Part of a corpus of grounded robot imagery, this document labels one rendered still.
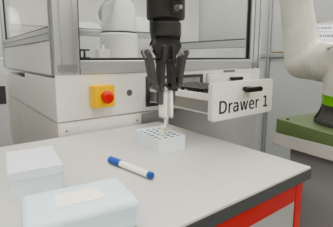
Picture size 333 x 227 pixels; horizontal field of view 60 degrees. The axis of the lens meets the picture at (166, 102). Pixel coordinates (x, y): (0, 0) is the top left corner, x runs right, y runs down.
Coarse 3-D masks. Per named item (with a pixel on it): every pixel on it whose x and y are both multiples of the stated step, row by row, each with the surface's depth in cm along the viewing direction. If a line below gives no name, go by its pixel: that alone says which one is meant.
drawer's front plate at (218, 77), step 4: (240, 72) 137; (244, 72) 138; (248, 72) 139; (208, 76) 124; (212, 76) 125; (216, 76) 126; (220, 76) 128; (224, 76) 129; (228, 76) 131; (232, 76) 133; (236, 76) 134; (240, 76) 136; (244, 76) 138; (248, 76) 140; (208, 80) 125; (212, 80) 125; (216, 80) 126; (220, 80) 128; (224, 80) 130; (228, 80) 131; (232, 80) 133; (236, 80) 135; (240, 80) 136
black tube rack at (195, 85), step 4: (184, 84) 108; (188, 84) 107; (192, 84) 107; (196, 84) 107; (200, 84) 108; (204, 84) 107; (208, 84) 107; (184, 88) 98; (188, 88) 96; (192, 88) 95; (196, 88) 93; (200, 88) 93; (204, 92) 107
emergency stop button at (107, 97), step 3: (105, 93) 90; (108, 93) 90; (111, 93) 91; (102, 96) 89; (105, 96) 89; (108, 96) 90; (111, 96) 91; (102, 99) 90; (105, 99) 90; (108, 99) 90; (111, 99) 91; (105, 102) 90; (108, 102) 90
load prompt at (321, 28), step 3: (321, 24) 156; (324, 24) 156; (327, 24) 155; (330, 24) 155; (318, 27) 156; (321, 27) 155; (324, 27) 155; (327, 27) 154; (330, 27) 154; (321, 30) 154; (324, 30) 154; (327, 30) 153; (330, 30) 153
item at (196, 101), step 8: (152, 96) 107; (176, 96) 95; (184, 96) 93; (192, 96) 90; (200, 96) 87; (176, 104) 96; (184, 104) 93; (192, 104) 90; (200, 104) 87; (200, 112) 87
